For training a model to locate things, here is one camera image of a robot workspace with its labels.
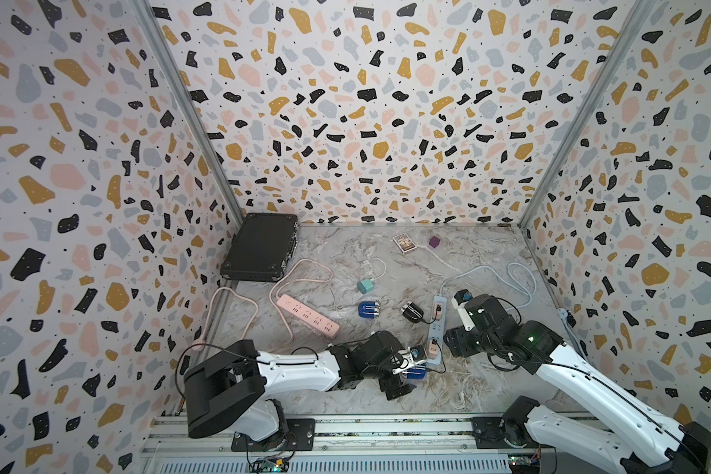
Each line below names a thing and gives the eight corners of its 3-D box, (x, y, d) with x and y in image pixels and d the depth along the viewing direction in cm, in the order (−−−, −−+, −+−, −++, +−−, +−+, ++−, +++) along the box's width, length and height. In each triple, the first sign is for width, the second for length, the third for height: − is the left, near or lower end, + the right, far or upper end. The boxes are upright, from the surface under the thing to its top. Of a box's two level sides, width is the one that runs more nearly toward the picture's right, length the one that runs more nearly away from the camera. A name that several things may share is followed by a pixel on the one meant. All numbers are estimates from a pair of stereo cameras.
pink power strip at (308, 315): (277, 306, 100) (275, 301, 97) (286, 297, 102) (284, 291, 100) (333, 340, 92) (332, 336, 90) (341, 329, 95) (340, 325, 92)
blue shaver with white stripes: (358, 320, 97) (358, 314, 94) (359, 308, 100) (359, 301, 97) (380, 320, 97) (380, 314, 94) (380, 308, 100) (380, 301, 97)
